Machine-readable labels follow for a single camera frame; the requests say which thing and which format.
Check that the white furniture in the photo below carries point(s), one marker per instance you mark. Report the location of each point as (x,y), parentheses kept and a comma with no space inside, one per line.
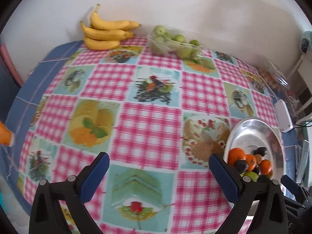
(304,65)

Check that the white plastic device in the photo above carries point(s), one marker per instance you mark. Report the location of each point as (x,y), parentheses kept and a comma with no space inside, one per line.
(284,115)

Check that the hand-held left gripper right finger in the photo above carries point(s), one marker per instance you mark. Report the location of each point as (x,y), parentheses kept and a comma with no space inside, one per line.
(223,175)

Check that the clear tray of green fruit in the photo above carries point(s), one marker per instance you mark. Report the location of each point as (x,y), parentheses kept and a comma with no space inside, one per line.
(184,52)

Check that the orange plastic object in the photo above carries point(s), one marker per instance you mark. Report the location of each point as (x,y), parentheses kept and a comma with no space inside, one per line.
(4,135)

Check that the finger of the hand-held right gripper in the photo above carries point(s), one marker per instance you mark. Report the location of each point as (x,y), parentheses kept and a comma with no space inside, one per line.
(290,184)

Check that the silver metal plate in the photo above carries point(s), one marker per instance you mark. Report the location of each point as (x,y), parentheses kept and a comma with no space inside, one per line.
(253,131)

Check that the clear plastic clamshell box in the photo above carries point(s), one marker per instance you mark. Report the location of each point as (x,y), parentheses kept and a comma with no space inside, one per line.
(280,78)

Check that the pink checked printed tablecloth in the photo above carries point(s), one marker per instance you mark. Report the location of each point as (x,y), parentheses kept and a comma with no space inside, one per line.
(146,131)

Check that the small brown kiwi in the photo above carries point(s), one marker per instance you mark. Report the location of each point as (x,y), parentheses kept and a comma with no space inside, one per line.
(258,158)

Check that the pile of small brown fruits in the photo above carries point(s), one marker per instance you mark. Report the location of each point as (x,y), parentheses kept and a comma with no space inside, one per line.
(268,78)

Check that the dark purple plum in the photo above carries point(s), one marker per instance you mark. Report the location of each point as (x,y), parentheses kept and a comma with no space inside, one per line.
(261,151)
(241,166)

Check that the clear plastic tray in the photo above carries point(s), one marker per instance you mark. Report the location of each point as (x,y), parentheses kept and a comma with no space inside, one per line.
(170,33)

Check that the yellow banana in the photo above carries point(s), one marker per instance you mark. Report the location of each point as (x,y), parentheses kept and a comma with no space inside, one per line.
(102,45)
(130,34)
(109,25)
(104,35)

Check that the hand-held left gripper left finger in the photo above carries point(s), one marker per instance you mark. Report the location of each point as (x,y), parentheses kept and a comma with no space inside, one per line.
(97,175)

